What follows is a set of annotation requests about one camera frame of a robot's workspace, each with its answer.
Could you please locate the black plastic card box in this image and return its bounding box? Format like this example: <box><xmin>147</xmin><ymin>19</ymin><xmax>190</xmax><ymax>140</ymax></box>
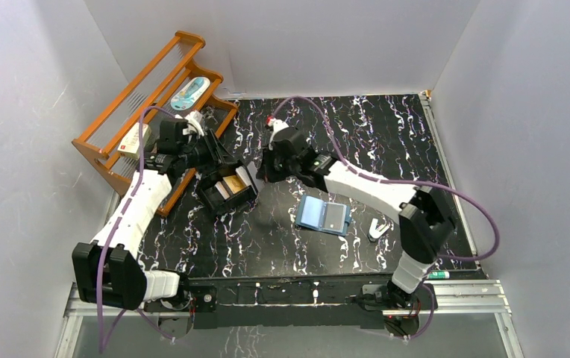
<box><xmin>196</xmin><ymin>161</ymin><xmax>260</xmax><ymax>217</ymax></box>

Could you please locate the blue card holder wallet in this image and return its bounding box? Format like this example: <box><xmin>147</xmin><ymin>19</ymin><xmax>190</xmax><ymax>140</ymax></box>
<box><xmin>295</xmin><ymin>195</ymin><xmax>351</xmax><ymax>236</ymax></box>

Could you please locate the black credit card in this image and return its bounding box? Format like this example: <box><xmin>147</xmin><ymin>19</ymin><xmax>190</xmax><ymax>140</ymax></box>
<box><xmin>322</xmin><ymin>203</ymin><xmax>346</xmax><ymax>233</ymax></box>

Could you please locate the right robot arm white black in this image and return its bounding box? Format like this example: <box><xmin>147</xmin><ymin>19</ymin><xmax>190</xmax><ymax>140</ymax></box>
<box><xmin>257</xmin><ymin>126</ymin><xmax>456</xmax><ymax>309</ymax></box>

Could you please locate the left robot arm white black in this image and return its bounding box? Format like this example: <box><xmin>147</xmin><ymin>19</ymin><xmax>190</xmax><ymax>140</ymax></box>
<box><xmin>72</xmin><ymin>119</ymin><xmax>227</xmax><ymax>310</ymax></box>

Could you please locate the white card stack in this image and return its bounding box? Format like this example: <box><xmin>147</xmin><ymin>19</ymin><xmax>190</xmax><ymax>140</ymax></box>
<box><xmin>214</xmin><ymin>166</ymin><xmax>252</xmax><ymax>199</ymax></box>

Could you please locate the orange wooden shelf rack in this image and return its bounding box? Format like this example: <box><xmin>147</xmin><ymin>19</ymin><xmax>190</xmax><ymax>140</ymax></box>
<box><xmin>72</xmin><ymin>31</ymin><xmax>238</xmax><ymax>196</ymax></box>

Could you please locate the light blue oval case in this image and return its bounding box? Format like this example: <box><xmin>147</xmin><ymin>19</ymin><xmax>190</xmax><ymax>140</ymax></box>
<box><xmin>170</xmin><ymin>76</ymin><xmax>210</xmax><ymax>111</ymax></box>

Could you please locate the white red small box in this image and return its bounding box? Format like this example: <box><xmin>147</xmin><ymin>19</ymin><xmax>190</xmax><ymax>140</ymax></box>
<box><xmin>117</xmin><ymin>123</ymin><xmax>151</xmax><ymax>160</ymax></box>

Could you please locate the white plastic clip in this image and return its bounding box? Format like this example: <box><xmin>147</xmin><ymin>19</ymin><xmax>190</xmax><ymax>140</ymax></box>
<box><xmin>367</xmin><ymin>218</ymin><xmax>391</xmax><ymax>242</ymax></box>

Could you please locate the green white marker pen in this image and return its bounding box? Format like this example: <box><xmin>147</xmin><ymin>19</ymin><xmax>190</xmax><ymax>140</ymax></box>
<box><xmin>427</xmin><ymin>271</ymin><xmax>451</xmax><ymax>280</ymax></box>

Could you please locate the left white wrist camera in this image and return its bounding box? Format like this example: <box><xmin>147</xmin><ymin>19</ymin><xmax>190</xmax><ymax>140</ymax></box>
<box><xmin>184</xmin><ymin>110</ymin><xmax>204</xmax><ymax>136</ymax></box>

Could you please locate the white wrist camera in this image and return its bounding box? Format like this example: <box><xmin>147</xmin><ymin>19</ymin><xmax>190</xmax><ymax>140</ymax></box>
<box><xmin>266</xmin><ymin>116</ymin><xmax>289</xmax><ymax>150</ymax></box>
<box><xmin>184</xmin><ymin>110</ymin><xmax>204</xmax><ymax>136</ymax></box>

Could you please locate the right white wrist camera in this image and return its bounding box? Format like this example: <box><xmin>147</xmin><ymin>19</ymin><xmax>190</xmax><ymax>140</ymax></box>
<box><xmin>266</xmin><ymin>116</ymin><xmax>289</xmax><ymax>150</ymax></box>

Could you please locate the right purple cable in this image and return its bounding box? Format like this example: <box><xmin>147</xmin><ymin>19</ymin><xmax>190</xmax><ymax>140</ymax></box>
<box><xmin>269</xmin><ymin>95</ymin><xmax>501</xmax><ymax>342</ymax></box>

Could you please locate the purple cable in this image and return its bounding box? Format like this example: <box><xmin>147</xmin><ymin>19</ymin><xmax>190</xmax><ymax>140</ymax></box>
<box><xmin>269</xmin><ymin>95</ymin><xmax>501</xmax><ymax>342</ymax></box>
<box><xmin>95</xmin><ymin>105</ymin><xmax>178</xmax><ymax>355</ymax></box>

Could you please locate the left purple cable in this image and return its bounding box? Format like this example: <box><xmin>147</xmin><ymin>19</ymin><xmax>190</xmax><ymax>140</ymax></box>
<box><xmin>95</xmin><ymin>105</ymin><xmax>178</xmax><ymax>355</ymax></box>

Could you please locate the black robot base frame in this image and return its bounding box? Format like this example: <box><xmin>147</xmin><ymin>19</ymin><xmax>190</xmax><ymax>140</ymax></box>
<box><xmin>65</xmin><ymin>271</ymin><xmax>511</xmax><ymax>342</ymax></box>

